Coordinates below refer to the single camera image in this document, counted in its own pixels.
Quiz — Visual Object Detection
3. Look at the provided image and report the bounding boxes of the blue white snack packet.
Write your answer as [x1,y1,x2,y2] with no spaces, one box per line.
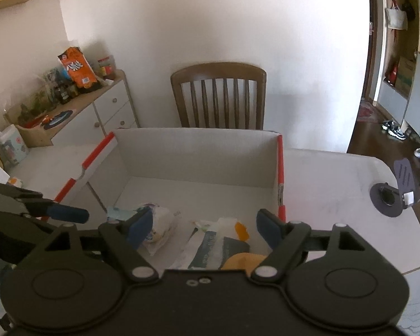
[107,203,180,256]

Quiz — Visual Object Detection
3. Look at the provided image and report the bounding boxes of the yellow plush bread toy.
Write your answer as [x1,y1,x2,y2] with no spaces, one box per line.
[221,253,266,275]

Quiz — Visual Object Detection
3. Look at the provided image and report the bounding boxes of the white grey paper bag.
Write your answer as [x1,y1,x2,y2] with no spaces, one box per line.
[171,218,250,270]

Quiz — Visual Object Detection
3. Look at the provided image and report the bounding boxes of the red cardboard shoe box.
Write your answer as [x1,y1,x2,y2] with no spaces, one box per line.
[53,128,285,270]

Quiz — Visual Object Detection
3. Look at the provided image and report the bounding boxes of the white drawer sideboard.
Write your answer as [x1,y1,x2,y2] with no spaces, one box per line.
[17,70,139,148]

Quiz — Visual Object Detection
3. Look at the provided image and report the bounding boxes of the orange snack bag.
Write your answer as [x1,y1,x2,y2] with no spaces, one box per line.
[58,46,101,93]

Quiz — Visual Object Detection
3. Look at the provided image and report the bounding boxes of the far wooden chair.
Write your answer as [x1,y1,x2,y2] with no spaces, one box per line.
[171,62,267,130]

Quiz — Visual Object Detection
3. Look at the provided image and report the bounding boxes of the hanging grey tote bag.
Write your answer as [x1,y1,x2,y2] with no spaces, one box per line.
[385,0,408,31]

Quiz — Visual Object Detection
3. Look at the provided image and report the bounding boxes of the white wall cabinet unit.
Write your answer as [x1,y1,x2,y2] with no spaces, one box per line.
[377,0,420,135]

